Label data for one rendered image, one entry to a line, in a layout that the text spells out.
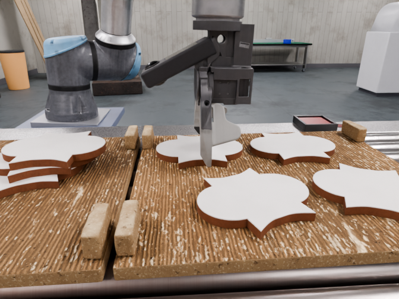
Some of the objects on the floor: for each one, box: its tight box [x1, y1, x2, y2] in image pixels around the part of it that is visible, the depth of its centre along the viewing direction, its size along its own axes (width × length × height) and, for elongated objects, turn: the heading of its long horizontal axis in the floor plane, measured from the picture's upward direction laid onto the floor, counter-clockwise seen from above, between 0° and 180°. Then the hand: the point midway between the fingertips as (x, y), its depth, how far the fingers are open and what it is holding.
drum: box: [0, 50, 30, 90], centre depth 584 cm, size 45×45×72 cm
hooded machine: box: [356, 2, 399, 97], centre depth 527 cm, size 77×66×152 cm
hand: (199, 149), depth 51 cm, fingers open, 14 cm apart
